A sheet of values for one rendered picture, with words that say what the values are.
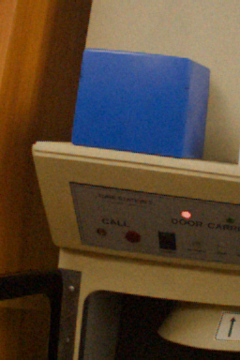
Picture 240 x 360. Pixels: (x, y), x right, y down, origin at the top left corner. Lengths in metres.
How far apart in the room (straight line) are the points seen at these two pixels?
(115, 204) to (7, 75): 0.16
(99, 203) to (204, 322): 0.18
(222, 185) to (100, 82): 0.14
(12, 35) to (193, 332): 0.36
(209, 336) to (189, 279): 0.07
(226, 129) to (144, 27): 0.13
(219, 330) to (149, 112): 0.25
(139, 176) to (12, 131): 0.16
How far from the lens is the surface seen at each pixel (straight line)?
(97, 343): 1.11
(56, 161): 0.94
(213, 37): 1.02
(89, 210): 0.97
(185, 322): 1.07
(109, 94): 0.93
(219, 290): 1.02
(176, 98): 0.91
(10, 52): 0.99
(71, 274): 1.06
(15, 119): 1.03
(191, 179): 0.91
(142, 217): 0.96
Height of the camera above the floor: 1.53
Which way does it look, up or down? 3 degrees down
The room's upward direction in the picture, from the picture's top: 7 degrees clockwise
